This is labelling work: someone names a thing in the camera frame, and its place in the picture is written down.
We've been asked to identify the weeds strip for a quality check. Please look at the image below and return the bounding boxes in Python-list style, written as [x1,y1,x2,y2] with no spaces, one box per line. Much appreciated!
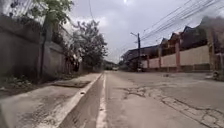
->
[0,73,81,98]

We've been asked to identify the grey concrete road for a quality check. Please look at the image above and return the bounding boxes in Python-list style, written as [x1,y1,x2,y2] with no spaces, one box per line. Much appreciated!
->
[59,70,224,128]

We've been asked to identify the dark leafy tree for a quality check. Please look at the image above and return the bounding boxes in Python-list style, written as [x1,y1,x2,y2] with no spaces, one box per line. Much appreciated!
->
[68,19,109,72]

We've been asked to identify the utility pole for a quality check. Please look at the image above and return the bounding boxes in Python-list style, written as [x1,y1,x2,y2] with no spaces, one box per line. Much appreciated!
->
[130,31,142,72]

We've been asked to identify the grey concrete wall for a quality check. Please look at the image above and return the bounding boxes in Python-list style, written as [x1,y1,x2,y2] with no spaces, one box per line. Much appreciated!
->
[0,14,73,81]

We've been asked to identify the row of houses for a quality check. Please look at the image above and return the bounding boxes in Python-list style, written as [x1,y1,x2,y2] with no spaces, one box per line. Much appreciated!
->
[157,15,224,56]

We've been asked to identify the building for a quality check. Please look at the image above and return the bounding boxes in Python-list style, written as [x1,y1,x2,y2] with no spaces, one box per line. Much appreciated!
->
[119,45,160,71]

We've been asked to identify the green tree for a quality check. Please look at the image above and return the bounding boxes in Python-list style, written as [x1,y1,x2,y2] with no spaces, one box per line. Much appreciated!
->
[28,0,75,80]

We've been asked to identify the overhead wires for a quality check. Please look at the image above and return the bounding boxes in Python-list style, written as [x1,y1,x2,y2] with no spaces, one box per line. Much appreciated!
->
[87,0,224,42]

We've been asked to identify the beige wall with red posts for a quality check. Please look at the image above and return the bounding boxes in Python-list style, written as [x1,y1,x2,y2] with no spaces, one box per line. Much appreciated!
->
[139,31,224,73]

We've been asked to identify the grey concrete sidewalk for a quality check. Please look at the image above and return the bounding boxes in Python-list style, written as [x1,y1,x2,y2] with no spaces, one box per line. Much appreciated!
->
[0,72,102,128]

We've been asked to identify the concrete kerb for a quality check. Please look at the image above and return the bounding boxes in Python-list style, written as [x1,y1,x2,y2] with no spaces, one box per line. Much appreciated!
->
[35,72,104,128]

